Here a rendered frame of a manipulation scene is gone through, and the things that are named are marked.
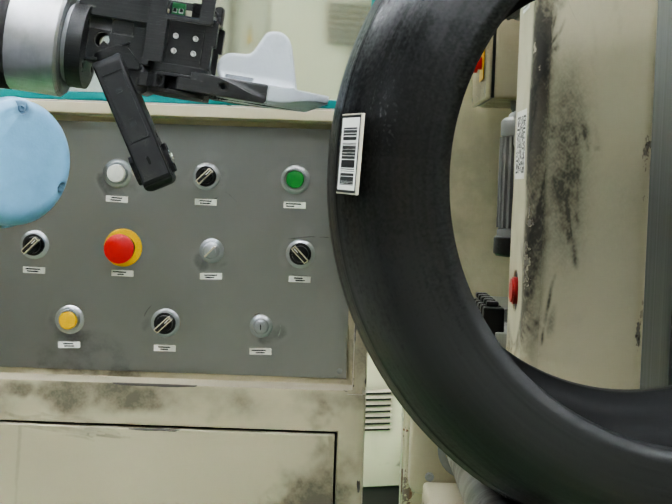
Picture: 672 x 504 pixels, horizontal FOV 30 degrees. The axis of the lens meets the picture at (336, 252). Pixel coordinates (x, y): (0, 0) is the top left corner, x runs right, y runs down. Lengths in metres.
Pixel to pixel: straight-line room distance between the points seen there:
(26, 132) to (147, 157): 0.15
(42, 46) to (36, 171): 0.14
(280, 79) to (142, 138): 0.12
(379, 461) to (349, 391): 2.96
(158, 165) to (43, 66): 0.12
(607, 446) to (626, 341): 0.42
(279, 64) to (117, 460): 0.82
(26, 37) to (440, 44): 0.33
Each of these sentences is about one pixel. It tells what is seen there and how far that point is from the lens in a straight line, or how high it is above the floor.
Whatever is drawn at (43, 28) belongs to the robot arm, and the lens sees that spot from 1.03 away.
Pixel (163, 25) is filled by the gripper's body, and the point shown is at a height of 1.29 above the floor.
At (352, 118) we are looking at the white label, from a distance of 0.93.
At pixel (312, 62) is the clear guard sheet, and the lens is 1.68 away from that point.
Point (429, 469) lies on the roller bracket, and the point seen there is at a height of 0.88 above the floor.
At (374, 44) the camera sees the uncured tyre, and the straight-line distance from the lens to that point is 0.95.
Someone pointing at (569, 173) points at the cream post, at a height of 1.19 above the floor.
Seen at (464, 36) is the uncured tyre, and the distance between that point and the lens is 0.92.
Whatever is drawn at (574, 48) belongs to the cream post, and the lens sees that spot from 1.34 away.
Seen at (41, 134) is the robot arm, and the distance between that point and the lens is 0.92.
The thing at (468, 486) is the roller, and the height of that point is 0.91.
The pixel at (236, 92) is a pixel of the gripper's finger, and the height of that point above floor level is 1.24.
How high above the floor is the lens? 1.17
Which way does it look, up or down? 3 degrees down
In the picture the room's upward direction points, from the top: 2 degrees clockwise
